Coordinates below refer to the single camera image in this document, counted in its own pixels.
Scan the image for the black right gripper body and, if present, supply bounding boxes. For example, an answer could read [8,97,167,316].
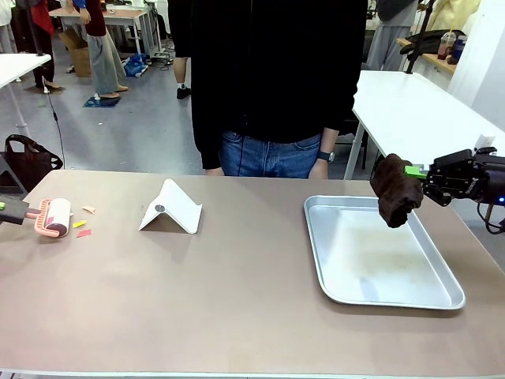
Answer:
[424,148,481,208]

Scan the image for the dark brown cloth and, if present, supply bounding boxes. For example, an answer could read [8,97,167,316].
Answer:
[369,153,425,229]

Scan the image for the pink lint roller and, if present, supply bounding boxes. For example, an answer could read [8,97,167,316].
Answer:
[0,197,74,240]

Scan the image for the person's left forearm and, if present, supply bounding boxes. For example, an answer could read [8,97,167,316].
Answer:
[321,126,341,154]

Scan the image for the person's left hand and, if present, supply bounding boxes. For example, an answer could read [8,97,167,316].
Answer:
[309,159,333,180]

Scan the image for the black handbag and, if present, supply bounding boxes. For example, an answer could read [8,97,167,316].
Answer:
[4,133,65,183]

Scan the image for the large white table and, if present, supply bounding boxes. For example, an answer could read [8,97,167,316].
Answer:
[342,69,505,181]

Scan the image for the silver metal baking tray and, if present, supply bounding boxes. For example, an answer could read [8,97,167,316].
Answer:
[302,194,466,310]

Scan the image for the wooden shelf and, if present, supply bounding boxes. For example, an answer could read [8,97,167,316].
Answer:
[395,37,458,75]

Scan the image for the plastic drink cup with straw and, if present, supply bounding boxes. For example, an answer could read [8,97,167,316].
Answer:
[436,29,458,62]

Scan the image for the blue bottle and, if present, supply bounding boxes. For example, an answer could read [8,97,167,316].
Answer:
[449,35,469,66]

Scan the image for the black jacket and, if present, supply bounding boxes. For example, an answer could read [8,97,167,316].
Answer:
[398,28,455,57]

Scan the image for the black stand pole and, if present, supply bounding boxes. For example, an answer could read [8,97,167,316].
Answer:
[406,0,436,76]

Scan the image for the bystander in grey skirt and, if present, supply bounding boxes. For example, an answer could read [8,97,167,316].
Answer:
[366,0,420,73]

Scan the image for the small white table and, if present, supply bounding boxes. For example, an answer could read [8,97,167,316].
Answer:
[0,52,53,133]

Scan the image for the blue floor mat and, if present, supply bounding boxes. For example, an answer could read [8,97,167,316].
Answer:
[82,95,122,109]

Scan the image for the blue jeans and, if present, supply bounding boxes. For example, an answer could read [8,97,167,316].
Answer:
[219,129,323,179]

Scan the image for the pale yellow garment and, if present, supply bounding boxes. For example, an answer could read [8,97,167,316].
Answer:
[425,0,483,33]

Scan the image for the cardboard box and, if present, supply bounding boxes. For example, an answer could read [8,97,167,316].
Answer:
[58,29,93,78]

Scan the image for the white folded stand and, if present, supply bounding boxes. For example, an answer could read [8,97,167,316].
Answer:
[137,178,204,236]

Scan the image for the black hoodie torso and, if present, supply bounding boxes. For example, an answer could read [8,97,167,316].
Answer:
[190,0,368,171]

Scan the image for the black tripod pole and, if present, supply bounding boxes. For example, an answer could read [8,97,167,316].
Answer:
[24,0,45,57]

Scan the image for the bystander in grey trousers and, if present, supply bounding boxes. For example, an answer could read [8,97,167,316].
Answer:
[77,0,130,97]

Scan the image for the bystander in red and black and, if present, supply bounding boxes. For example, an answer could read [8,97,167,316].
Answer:
[9,0,61,91]

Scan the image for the blue plastic bag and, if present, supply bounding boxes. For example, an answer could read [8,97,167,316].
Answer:
[122,52,151,78]

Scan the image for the bystander in black shorts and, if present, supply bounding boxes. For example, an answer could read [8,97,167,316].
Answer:
[167,0,194,100]

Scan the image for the brown-top desk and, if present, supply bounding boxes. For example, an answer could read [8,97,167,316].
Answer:
[49,4,163,65]

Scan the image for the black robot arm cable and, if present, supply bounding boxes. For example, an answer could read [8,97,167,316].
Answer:
[476,201,505,235]

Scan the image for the thin black floor cable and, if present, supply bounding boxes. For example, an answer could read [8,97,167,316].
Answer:
[40,65,67,171]

